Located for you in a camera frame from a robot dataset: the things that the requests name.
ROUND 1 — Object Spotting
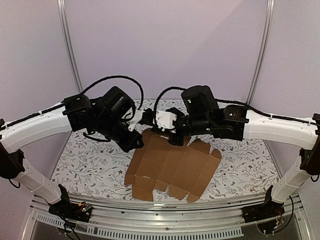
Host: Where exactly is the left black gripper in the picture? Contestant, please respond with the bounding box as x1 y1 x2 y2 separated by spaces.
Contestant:
94 114 145 154

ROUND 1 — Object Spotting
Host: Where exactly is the brown cardboard box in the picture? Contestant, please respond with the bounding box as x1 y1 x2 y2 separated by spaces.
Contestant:
124 129 222 203

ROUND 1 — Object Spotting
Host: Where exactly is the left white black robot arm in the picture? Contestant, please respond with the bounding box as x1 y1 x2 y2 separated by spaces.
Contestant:
0 86 144 217

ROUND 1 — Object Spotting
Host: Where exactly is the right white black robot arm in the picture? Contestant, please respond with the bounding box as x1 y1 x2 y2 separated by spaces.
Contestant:
157 85 320 218

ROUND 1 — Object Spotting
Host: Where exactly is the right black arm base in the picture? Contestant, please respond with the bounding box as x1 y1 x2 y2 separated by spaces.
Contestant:
241 185 285 223

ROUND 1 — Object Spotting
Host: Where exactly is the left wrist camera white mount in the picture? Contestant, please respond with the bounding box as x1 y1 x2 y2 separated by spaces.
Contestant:
128 108 154 132

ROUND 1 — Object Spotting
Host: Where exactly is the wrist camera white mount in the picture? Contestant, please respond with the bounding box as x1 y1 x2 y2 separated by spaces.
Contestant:
128 108 154 132
139 107 184 133

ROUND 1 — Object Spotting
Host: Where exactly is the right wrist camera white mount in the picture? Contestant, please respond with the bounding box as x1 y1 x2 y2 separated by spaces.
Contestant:
139 107 184 133

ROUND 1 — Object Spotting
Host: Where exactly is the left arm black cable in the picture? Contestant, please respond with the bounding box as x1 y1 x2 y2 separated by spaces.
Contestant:
79 74 145 143

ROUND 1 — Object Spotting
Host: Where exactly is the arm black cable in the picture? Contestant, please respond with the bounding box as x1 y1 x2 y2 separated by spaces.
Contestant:
79 74 145 143
152 86 318 126

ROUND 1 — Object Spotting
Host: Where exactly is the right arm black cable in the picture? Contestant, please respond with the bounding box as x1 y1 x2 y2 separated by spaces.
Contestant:
152 86 318 126

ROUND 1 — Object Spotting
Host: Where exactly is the aluminium front rail frame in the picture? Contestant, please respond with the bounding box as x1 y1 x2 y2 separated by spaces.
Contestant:
21 192 307 240

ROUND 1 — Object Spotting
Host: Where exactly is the left aluminium corner post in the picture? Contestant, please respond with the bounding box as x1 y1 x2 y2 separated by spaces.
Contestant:
57 0 83 93

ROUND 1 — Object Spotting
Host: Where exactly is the aluminium corner post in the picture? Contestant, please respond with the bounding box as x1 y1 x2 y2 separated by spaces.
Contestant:
57 0 83 93
246 0 275 105

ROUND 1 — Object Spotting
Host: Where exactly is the right aluminium corner post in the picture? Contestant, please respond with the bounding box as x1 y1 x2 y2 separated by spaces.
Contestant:
246 0 275 105

